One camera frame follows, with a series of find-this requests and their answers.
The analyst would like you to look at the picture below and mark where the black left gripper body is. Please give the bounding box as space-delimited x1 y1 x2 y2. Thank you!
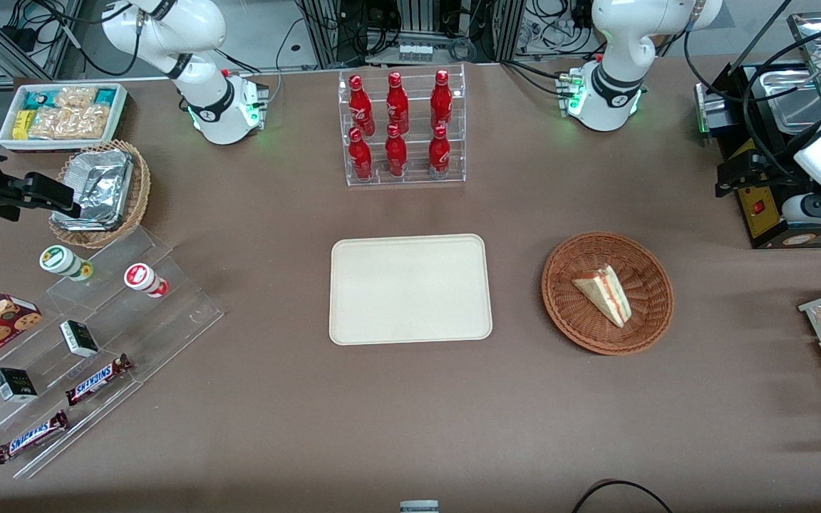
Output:
744 135 809 190

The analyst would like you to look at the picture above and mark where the triangle sandwich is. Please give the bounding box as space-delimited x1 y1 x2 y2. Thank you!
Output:
572 264 631 329

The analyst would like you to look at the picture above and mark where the tan oval wicker basket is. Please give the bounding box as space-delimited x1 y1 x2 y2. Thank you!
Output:
48 140 153 250

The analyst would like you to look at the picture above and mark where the brown round wicker basket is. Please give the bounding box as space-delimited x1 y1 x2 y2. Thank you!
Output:
541 232 675 356

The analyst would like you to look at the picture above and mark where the cream plastic serving tray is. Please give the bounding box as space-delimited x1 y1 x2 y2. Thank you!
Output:
329 234 494 347

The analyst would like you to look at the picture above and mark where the black countertop machine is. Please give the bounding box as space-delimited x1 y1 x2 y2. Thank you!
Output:
694 61 821 250

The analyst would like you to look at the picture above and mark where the silver foil container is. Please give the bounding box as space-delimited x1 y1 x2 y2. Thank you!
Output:
52 148 135 233

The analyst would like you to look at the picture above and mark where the steel pan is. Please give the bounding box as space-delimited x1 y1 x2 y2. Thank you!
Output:
753 68 821 135

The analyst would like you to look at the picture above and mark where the green capped small bottle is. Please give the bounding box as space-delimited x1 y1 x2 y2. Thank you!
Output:
39 245 95 282

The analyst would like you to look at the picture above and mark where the large clear rice cracker bag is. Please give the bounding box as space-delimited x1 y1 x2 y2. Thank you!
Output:
28 105 110 141

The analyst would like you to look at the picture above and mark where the small clear rice cracker bag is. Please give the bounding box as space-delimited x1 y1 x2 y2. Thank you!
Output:
54 87 98 110

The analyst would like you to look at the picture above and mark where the white rectangular snack bin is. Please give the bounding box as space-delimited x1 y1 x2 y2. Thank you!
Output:
0 83 130 153

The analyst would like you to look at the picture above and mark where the red capped small bottle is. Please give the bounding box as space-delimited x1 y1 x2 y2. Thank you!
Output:
124 263 170 299

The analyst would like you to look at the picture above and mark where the small black carton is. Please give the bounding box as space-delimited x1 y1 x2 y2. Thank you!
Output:
60 320 100 358
0 368 39 403

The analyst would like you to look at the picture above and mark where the clear acrylic step display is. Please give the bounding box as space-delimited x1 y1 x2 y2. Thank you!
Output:
0 227 225 480

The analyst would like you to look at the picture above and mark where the brown snickers bar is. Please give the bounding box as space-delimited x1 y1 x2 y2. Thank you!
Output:
0 410 71 465
66 354 134 408

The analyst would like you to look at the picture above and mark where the red cola bottle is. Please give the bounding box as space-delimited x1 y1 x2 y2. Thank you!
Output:
348 127 374 181
428 124 452 178
430 69 453 131
386 71 411 135
348 74 376 137
385 123 408 178

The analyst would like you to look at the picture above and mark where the clear acrylic bottle rack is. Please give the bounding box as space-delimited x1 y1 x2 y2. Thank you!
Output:
338 63 468 188

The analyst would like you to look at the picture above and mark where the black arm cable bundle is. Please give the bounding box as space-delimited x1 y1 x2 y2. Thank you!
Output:
683 0 821 182

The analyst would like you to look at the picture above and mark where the black looped cable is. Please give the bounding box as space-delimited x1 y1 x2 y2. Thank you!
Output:
571 480 676 513

